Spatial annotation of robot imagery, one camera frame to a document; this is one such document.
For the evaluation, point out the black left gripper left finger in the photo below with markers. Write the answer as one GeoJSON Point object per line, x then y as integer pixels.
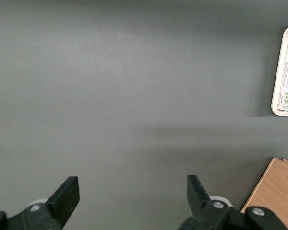
{"type": "Point", "coordinates": [50, 213]}

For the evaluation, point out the wooden drawer cabinet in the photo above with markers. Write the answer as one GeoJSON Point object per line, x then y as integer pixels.
{"type": "Point", "coordinates": [276, 191]}

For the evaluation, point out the beige plastic tray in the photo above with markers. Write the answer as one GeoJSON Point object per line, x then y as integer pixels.
{"type": "Point", "coordinates": [278, 79]}

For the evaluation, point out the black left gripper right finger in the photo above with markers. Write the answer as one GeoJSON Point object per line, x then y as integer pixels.
{"type": "Point", "coordinates": [206, 215]}

